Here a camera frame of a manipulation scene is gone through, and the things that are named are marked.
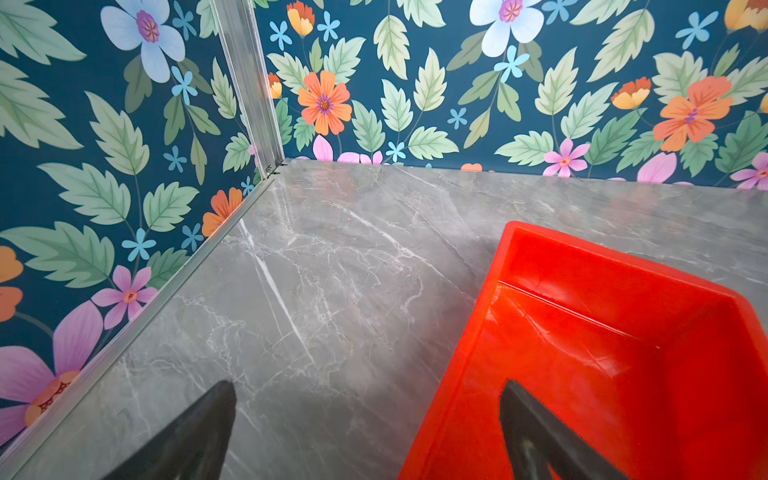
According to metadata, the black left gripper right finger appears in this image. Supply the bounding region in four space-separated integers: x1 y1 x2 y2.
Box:
499 380 626 480

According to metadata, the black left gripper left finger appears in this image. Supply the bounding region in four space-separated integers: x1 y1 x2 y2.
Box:
106 380 237 480

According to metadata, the aluminium frame bottom rail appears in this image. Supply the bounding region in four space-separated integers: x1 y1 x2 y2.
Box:
1 173 277 479

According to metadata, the aluminium frame corner post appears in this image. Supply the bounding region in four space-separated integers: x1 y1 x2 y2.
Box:
211 0 285 178

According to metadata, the red plastic bin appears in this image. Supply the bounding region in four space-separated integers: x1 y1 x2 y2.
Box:
400 221 767 479

